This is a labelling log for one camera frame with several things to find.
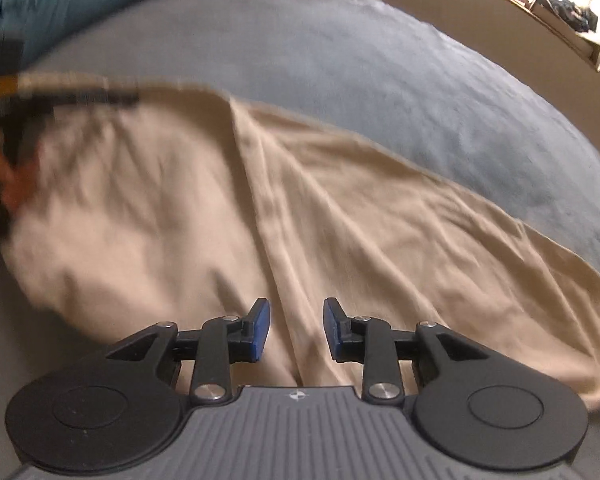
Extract beige pants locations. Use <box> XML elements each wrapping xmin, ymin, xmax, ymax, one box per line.
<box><xmin>0</xmin><ymin>80</ymin><xmax>600</xmax><ymax>411</ymax></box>

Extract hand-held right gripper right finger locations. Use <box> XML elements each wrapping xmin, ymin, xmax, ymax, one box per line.
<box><xmin>322</xmin><ymin>297</ymin><xmax>518</xmax><ymax>404</ymax></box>

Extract dark clothes pile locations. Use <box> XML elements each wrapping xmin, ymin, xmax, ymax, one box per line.
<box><xmin>550</xmin><ymin>0</ymin><xmax>599</xmax><ymax>34</ymax></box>

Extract grey-blue blanket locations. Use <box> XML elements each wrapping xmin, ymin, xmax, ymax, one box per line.
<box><xmin>0</xmin><ymin>0</ymin><xmax>600</xmax><ymax>461</ymax></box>

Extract cardboard box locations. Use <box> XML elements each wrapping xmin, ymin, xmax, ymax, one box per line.
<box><xmin>527</xmin><ymin>0</ymin><xmax>600</xmax><ymax>59</ymax></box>

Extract person's left hand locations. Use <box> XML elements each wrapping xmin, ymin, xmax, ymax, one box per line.
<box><xmin>0</xmin><ymin>152</ymin><xmax>40</xmax><ymax>217</ymax></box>

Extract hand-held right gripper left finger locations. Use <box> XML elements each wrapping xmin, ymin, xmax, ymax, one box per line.
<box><xmin>77</xmin><ymin>297</ymin><xmax>272</xmax><ymax>405</ymax></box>

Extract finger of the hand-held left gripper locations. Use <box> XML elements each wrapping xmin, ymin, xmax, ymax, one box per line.
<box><xmin>20</xmin><ymin>74</ymin><xmax>141</xmax><ymax>109</ymax></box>

